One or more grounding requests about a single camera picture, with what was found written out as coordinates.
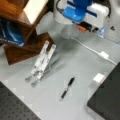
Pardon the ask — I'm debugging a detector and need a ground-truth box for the blue book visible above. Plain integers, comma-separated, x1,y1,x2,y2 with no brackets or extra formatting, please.
0,18,24,46

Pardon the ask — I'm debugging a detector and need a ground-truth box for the black ballpoint pen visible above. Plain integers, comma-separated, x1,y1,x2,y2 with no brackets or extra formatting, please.
60,77,75,101

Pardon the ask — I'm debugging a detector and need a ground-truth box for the orange connector plug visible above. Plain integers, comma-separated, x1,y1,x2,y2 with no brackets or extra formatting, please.
78,26,86,32

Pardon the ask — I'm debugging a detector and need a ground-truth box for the black grey storage box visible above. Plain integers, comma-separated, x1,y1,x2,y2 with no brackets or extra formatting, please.
87,62,120,120

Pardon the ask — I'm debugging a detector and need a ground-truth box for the wooden shelf unit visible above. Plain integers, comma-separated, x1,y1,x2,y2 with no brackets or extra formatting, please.
0,0,53,65

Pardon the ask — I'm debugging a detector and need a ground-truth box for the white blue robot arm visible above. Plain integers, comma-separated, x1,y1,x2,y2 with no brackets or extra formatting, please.
54,0,109,29

